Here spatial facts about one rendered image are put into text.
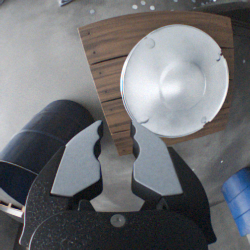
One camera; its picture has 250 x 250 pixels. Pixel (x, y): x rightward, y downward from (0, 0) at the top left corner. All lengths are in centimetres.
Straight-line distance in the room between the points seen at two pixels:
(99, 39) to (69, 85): 45
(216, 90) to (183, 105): 11
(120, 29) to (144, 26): 5
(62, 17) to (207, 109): 71
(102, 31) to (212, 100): 32
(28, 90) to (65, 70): 28
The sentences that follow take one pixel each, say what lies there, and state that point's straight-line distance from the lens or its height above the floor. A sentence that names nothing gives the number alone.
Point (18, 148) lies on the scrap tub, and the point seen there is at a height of 42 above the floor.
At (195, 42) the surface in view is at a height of 37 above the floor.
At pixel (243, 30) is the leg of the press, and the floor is 3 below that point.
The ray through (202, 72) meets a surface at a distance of 34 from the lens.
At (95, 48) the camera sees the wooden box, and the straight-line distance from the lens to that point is 30.
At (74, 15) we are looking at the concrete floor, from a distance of 70.
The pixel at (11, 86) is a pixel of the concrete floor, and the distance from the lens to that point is 94.
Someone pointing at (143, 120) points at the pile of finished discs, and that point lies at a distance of 33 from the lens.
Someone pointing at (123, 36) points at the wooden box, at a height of 35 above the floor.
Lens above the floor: 64
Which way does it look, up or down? 57 degrees down
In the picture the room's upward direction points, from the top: 176 degrees clockwise
